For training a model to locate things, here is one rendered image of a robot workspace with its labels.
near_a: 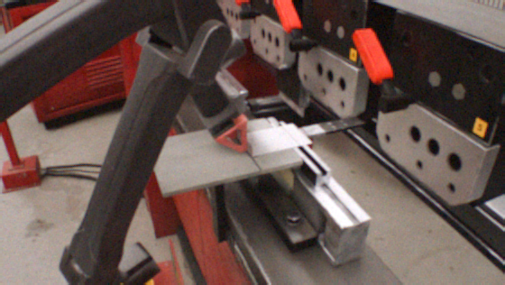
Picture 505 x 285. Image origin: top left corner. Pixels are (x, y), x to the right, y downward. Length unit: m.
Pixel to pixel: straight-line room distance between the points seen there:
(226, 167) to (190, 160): 0.07
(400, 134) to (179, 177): 0.40
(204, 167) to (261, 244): 0.18
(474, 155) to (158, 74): 0.33
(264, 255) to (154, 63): 0.42
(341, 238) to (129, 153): 0.37
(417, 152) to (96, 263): 0.42
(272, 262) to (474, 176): 0.43
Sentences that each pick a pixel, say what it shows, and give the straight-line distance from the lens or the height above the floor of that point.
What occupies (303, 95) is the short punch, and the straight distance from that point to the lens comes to 0.73.
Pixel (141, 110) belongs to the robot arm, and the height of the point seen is 1.21.
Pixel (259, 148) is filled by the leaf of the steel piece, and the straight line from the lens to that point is 0.77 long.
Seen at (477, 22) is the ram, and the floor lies 1.34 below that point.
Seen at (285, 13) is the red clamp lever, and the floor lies 1.28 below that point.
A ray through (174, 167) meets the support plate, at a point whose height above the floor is 1.00.
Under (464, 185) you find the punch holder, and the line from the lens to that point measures 0.41.
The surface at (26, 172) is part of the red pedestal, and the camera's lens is 2.61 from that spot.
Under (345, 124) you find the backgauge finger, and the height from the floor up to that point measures 1.01.
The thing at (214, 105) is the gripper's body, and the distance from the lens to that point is 0.69.
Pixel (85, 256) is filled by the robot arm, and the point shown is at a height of 1.02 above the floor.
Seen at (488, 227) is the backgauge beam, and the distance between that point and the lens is 0.78.
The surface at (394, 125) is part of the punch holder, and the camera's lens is 0.46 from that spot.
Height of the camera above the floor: 1.41
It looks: 31 degrees down
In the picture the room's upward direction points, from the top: straight up
